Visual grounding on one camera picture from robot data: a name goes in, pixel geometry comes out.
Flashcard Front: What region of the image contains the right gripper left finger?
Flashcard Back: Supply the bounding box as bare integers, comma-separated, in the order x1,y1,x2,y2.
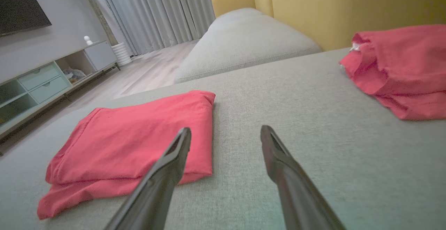
104,127,192,230

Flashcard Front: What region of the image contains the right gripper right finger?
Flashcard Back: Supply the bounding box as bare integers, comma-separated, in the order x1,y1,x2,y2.
260,125,346,230

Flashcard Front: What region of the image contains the red and white basketball jersey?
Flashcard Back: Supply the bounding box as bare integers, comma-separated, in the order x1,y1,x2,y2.
37,90,216,220

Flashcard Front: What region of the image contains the plain red garment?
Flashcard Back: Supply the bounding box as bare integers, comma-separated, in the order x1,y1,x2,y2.
339,24,446,121

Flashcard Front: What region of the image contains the large grey sofa seat cushion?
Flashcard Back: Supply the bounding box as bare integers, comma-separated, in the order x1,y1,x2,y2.
0,47,446,230

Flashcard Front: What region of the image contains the clutter in cabinet shelf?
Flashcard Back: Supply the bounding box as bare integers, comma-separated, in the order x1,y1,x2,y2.
63,67,87,85

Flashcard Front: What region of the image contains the white ribbed plant pot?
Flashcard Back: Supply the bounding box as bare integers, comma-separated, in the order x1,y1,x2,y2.
111,42,133,67

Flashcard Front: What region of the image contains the pale green cabinet drawer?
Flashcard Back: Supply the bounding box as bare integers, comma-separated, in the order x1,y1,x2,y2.
29,76,70,105
17,63,60,91

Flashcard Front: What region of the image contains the pale green TV cabinet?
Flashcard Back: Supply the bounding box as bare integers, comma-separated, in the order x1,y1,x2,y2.
0,40,121,143

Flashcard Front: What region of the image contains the small grey sofa seat cushion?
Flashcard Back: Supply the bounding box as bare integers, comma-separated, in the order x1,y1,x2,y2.
174,8,322,84

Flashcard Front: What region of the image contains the grey pleated curtain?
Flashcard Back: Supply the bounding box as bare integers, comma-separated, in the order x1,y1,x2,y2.
86,0,246,57

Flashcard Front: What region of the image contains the yellow sofa backrest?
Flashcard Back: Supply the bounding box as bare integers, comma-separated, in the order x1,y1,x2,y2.
211,0,446,52

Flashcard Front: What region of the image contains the brown plant trunk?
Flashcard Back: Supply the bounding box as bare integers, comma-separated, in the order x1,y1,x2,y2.
68,0,119,46

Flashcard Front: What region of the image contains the black wall television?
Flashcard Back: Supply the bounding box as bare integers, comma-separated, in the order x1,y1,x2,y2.
0,0,52,37

